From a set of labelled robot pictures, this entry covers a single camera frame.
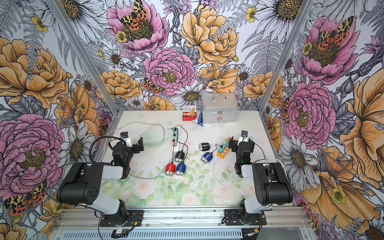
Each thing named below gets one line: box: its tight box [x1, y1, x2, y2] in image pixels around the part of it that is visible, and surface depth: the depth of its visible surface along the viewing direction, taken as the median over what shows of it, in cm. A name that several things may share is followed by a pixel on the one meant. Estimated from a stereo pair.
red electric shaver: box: [165, 163, 177, 176], surface depth 90 cm
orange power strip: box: [216, 137, 231, 159], surface depth 97 cm
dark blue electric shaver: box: [200, 152, 213, 164], surface depth 96 cm
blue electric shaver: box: [175, 163, 186, 176], surface depth 90 cm
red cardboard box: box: [182, 105, 197, 122], surface depth 118 cm
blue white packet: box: [192, 112, 204, 127], surface depth 114 cm
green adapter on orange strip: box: [218, 139, 229, 153], surface depth 96 cm
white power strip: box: [172, 126, 181, 150], surface depth 102 cm
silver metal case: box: [201, 92, 238, 124], surface depth 113 cm
